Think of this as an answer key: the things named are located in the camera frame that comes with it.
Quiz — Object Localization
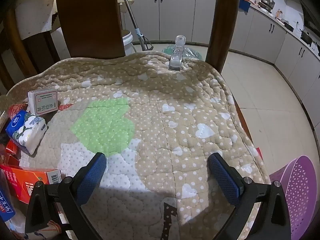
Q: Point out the black range hood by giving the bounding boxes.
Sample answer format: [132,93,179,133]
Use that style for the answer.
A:
[301,2,320,30]

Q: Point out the quilted heart-print blanket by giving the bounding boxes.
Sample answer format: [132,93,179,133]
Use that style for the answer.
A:
[0,51,272,240]

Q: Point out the grey kitchen cabinets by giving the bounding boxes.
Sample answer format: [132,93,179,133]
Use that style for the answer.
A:
[125,0,320,120]

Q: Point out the mop with metal handle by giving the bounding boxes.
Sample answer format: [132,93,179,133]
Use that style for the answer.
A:
[117,0,153,51]

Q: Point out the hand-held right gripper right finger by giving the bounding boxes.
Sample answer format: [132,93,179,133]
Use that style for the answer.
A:
[208,152,292,240]

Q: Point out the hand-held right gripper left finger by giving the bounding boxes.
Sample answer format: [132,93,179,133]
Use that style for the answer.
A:
[25,152,107,240]

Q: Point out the red foil wrapper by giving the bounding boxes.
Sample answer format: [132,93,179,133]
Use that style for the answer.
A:
[9,104,28,120]

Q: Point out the white plastic bucket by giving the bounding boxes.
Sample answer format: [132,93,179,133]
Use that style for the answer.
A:
[122,30,133,56]

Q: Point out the spice rack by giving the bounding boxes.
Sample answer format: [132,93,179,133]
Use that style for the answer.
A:
[259,0,275,12]

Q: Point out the white medicine box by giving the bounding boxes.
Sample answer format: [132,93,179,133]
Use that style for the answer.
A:
[27,89,60,117]

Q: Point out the dark red packet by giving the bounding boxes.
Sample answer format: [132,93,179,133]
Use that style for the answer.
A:
[0,140,22,167]

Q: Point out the beige cardboard sheet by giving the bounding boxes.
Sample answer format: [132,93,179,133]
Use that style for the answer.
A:
[15,0,61,41]

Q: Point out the clear plastic clip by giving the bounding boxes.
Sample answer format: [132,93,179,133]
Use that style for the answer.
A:
[168,35,186,71]

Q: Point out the blue tissue pack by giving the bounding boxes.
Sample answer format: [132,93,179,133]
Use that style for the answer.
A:
[5,109,48,155]

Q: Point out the black cooking pot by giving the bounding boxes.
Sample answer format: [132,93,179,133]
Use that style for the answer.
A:
[300,29,315,46]

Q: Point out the red box with barcode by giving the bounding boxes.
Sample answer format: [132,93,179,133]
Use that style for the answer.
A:
[0,164,62,205]

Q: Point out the green plastic bag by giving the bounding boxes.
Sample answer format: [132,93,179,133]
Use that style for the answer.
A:
[162,45,203,61]

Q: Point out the purple plastic basket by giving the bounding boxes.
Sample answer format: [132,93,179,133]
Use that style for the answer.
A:
[269,155,320,240]

